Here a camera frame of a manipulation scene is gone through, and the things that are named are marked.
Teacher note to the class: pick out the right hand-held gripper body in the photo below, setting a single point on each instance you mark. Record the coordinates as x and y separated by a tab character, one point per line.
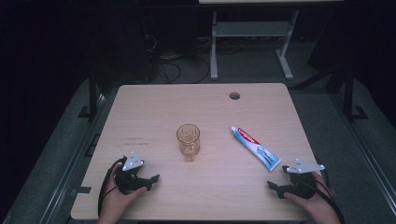
300	185

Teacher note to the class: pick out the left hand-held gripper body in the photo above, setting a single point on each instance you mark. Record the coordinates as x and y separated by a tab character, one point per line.
130	180

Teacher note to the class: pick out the blue and white toothpaste tube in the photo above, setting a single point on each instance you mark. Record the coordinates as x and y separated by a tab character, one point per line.
255	147

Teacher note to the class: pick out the clear amber glass cup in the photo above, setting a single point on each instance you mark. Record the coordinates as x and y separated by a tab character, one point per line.
188	141

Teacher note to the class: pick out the person's left hand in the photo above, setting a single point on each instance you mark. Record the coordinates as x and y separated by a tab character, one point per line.
116	205

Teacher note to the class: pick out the person's right hand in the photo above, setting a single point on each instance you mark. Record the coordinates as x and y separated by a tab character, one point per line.
320	205

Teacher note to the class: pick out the black tape strip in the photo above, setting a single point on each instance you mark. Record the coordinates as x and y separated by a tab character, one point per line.
84	189

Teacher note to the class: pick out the grey round table grommet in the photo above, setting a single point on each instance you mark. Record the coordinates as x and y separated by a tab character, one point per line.
234	95

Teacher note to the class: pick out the white metal stand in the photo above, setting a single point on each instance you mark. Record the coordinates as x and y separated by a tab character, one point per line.
252	29

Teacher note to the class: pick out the metal floor rail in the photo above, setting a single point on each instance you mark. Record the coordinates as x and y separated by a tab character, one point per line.
364	146
73	158

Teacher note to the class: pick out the black metal post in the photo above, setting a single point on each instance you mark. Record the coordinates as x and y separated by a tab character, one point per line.
92	93
348	93

